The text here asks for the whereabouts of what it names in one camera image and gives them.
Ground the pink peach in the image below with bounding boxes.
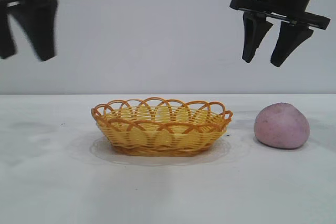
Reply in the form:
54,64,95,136
254,102,311,150

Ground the yellow woven plastic basket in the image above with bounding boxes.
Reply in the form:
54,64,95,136
91,97,234,157

